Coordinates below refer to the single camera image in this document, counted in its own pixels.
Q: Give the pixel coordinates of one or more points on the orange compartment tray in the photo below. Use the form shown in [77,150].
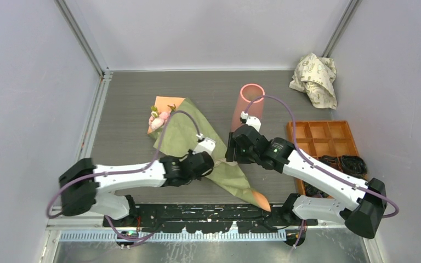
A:
[319,138]

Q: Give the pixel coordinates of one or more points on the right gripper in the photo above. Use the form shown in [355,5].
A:
[229,155]

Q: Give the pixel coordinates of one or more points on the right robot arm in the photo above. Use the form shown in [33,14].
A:
[355,202]

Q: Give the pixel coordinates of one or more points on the dark patterned rolled tie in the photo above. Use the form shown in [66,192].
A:
[348,164]
[312,191]

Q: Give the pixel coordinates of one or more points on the aluminium frame rail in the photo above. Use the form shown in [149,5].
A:
[87,139]

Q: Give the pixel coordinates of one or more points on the crumpled printed paper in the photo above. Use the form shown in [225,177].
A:
[315,76]

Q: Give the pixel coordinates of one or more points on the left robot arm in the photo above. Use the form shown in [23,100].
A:
[88,187]

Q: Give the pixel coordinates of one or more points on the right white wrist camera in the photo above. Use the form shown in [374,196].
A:
[251,121]

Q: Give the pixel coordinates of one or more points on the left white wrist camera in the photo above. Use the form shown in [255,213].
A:
[205,144]

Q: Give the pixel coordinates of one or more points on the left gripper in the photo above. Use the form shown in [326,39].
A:
[190,154]

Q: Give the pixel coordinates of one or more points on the green orange flower bouquet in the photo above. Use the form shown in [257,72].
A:
[180,129]

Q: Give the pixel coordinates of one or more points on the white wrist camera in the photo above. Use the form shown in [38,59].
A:
[205,144]
[251,121]

